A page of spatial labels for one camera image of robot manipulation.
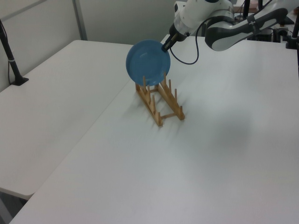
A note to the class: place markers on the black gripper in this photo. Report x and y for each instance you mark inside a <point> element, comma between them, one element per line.
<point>178,32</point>

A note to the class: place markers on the blue round plate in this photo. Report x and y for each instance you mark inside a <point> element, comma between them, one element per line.
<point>144,60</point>

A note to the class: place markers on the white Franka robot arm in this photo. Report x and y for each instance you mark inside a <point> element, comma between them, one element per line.
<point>198,11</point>

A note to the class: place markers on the wooden peg plate rack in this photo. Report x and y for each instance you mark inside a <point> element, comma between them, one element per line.
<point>174,103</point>

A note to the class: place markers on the thin black background pole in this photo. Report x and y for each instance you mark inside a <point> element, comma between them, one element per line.
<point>245,9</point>

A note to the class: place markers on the black metal lab equipment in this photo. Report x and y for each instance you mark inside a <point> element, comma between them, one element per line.
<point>280,30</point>

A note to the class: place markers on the white adjoining table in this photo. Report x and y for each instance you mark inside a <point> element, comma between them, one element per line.
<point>46,105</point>

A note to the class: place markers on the grey metal partition post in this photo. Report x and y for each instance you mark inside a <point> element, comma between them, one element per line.
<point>80,21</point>

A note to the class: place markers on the black camera pole with clamp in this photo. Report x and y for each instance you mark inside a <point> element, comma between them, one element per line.
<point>290,43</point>
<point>11,63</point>

